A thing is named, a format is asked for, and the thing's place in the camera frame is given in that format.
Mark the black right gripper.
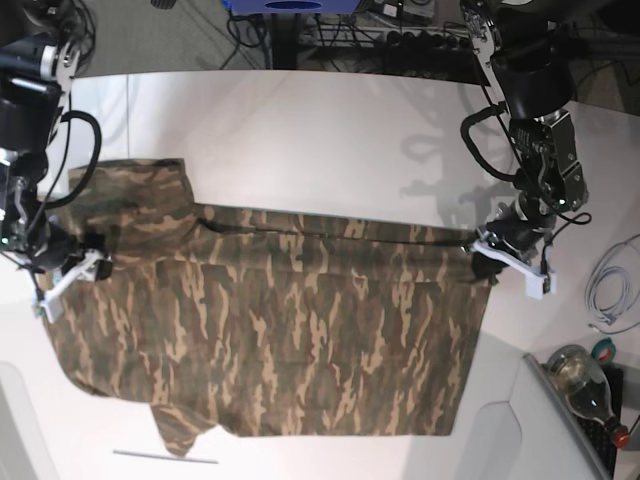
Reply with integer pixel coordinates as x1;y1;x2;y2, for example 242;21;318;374
15;220;113;308

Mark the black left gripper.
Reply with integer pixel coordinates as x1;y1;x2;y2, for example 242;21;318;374
469;197;557;282

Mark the camouflage t-shirt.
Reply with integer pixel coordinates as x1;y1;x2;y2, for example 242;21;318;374
47;160;491;456

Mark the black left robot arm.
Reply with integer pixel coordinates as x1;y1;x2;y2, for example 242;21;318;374
460;1;639;293

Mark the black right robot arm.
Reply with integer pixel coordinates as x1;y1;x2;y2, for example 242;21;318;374
1;32;112;322

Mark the green tape roll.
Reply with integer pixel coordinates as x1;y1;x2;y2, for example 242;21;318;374
591;337;617;366

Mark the clear glass bottle red cap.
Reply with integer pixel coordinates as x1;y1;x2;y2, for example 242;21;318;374
546;344;631;449

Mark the black power strip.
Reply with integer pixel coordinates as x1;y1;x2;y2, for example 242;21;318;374
383;30;473;54

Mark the blue box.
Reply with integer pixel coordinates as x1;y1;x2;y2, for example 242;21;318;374
223;0;360;14

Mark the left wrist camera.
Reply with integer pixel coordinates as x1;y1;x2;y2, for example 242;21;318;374
525;271;557;300

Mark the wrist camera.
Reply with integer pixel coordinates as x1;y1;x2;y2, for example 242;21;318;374
33;298;64;324
525;271;557;300

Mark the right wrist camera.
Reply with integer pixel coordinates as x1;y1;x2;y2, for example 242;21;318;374
33;298;64;324

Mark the white coiled cable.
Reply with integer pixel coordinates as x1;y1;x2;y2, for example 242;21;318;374
585;236;640;335

